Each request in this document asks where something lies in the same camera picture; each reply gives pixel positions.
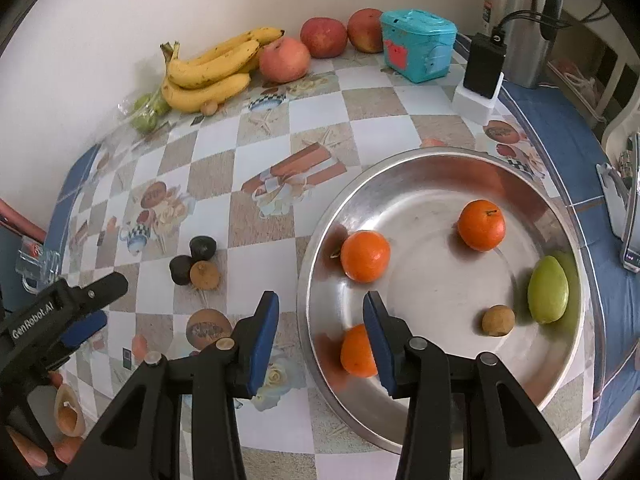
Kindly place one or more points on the black charger on white base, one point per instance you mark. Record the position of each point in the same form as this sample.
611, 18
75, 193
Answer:
476, 96

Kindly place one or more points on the red apple middle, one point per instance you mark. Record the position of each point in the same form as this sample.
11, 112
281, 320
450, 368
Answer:
324, 37

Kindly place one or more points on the red apple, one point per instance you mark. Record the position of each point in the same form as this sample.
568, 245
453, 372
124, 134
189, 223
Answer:
284, 60
364, 31
324, 37

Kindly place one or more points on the silver phone stand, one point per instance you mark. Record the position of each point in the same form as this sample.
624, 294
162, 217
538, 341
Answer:
623, 206

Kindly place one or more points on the brown sapota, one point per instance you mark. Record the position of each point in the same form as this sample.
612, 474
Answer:
498, 321
204, 275

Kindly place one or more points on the steel thermos flask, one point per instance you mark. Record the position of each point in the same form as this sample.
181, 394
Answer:
529, 29

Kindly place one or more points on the left hand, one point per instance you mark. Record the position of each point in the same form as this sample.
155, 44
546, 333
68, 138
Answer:
65, 450

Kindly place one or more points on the yellow banana bunch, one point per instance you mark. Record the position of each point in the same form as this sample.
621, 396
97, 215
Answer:
215, 76

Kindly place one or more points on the white shelf rack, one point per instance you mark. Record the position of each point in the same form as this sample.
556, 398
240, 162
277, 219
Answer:
597, 68

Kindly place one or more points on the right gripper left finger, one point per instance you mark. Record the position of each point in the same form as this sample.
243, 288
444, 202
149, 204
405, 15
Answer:
229, 369

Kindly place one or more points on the steel oval tray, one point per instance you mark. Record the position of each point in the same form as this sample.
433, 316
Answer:
439, 285

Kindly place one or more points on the red apple right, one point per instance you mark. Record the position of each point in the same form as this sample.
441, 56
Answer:
364, 31

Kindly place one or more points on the floral plastic tablecloth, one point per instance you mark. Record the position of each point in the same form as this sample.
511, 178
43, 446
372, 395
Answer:
256, 177

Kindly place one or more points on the dark plum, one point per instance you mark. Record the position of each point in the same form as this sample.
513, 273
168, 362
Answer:
202, 248
180, 268

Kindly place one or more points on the orange tangerine with stem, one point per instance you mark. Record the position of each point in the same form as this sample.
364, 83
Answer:
481, 225

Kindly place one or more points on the teal plastic box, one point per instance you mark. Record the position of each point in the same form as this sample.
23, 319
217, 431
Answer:
417, 44

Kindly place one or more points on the red apple left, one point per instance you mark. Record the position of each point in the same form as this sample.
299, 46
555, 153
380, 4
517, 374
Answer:
284, 60

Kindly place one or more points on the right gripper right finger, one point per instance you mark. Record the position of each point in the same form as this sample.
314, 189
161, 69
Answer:
413, 368

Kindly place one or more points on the bag of green fruit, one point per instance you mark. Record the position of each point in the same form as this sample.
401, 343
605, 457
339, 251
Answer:
145, 112

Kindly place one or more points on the dark plum left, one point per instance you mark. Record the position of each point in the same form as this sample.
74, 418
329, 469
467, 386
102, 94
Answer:
180, 268

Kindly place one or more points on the brown sapota by plums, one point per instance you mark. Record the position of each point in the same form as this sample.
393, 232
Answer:
204, 275

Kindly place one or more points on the green mango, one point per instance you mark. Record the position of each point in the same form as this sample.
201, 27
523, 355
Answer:
547, 291

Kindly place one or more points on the small brown fruit by bananas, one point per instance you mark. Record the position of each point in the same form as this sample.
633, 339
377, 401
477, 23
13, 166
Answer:
209, 108

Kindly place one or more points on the dark plum right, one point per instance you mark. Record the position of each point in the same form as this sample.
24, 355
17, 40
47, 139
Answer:
202, 248

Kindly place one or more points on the clear glass mug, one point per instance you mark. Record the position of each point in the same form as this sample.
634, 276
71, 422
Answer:
38, 266

